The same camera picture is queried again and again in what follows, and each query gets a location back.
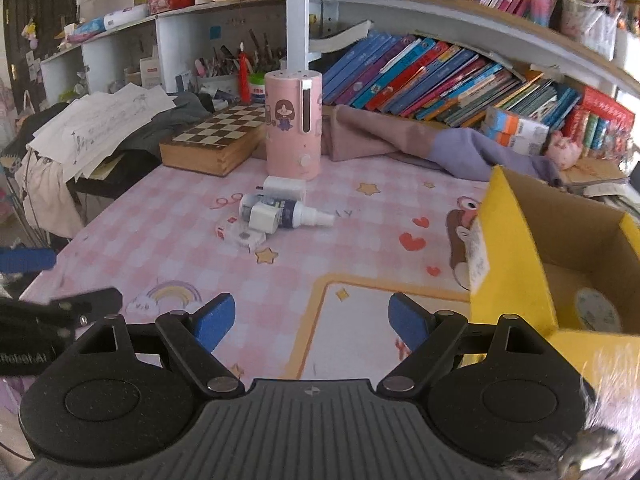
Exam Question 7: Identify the purple cloth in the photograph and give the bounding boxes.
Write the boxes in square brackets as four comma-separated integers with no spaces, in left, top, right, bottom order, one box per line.
[320,105,563,186]

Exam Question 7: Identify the grey cloth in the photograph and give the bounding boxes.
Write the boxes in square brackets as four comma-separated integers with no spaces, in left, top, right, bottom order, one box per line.
[115,91,216,151]

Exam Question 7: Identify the white sheet papers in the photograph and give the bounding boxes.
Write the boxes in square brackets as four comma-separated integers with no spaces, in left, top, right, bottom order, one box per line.
[27,84,176,181]

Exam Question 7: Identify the pink pig plush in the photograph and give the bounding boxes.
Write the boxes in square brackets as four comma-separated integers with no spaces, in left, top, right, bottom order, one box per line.
[542,130,583,170]

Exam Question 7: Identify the white wooden bookshelf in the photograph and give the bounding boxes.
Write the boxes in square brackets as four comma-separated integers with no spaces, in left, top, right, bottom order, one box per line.
[40,0,640,126]

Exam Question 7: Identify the pen holder with brushes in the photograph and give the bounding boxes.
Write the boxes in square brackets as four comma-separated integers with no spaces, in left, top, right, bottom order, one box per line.
[195,30,271,96]

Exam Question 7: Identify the row of blue books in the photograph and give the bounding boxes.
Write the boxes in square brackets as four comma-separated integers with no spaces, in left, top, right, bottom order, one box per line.
[320,30,583,128]

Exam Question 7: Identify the yellow cardboard box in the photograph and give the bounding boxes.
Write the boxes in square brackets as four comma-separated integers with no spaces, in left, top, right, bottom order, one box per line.
[469,164,640,401]

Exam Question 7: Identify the small white charger cube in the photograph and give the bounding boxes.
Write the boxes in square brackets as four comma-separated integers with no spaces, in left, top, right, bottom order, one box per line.
[248,203,279,234]

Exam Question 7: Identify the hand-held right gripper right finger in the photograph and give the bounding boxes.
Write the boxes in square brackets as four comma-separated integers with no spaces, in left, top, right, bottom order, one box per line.
[377,292,548,401]

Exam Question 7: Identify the orange and white carton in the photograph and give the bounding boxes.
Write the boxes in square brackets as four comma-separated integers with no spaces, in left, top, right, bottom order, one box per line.
[482,106,551,157]

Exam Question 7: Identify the red dictionary books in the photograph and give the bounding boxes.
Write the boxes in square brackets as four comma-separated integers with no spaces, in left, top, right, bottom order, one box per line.
[562,86,636,161]

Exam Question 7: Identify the pink checked table mat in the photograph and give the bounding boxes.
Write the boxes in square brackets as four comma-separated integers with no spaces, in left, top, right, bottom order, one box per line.
[20,152,501,381]

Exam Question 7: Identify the white cloth bag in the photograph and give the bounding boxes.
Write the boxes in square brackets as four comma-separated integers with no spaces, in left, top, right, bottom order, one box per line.
[15,150,83,238]

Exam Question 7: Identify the pink cylindrical humidifier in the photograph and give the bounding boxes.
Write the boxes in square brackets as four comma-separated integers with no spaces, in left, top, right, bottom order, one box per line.
[264,70,325,181]

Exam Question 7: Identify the red and white small box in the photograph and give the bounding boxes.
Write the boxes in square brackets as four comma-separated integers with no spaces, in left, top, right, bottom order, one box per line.
[216,216,267,253]

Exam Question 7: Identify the white power adapter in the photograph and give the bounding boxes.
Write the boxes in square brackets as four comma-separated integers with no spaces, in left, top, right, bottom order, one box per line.
[262,175,307,206]

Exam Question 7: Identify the fluffy grey sleeve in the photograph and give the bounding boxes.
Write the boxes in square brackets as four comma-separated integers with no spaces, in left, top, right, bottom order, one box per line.
[505,345,633,480]

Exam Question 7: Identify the wooden chessboard box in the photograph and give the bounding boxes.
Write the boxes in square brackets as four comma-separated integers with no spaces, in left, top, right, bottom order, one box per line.
[159,104,268,177]

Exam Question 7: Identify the white spray bottle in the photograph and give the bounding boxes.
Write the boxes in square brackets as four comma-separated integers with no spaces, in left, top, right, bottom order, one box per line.
[239,193,337,229]

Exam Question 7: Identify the clear box of markers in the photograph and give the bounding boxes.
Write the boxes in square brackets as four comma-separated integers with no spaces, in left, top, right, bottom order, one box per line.
[560,0,621,58]

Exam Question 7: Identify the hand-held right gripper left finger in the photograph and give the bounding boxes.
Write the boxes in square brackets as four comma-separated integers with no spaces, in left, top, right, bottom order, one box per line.
[75,292,245,401]

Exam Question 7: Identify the white tissue pack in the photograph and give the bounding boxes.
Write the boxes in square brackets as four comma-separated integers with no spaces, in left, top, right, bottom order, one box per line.
[102,4,151,31]

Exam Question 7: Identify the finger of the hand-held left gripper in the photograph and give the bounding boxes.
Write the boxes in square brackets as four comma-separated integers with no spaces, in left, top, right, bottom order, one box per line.
[0,247,57,272]
[0,287,124,330]

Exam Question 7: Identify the yellow tape roll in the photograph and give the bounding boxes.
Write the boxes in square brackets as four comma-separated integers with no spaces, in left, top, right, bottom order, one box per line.
[574,287,623,332]

